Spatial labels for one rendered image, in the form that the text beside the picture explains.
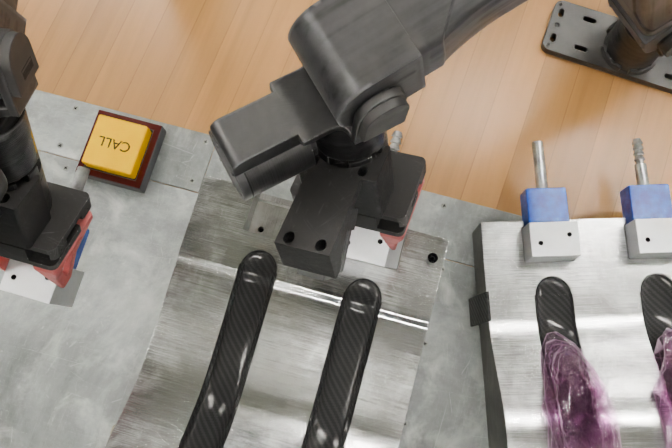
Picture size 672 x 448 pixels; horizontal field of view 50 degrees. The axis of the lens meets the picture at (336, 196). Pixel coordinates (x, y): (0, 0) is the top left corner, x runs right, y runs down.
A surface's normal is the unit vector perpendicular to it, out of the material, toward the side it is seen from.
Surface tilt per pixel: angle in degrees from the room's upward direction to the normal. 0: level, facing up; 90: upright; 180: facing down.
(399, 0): 9
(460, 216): 0
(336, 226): 21
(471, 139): 0
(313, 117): 4
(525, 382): 28
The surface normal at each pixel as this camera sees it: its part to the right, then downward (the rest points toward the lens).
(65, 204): 0.11, -0.65
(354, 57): -0.16, -0.18
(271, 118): 0.04, -0.29
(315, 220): -0.13, -0.57
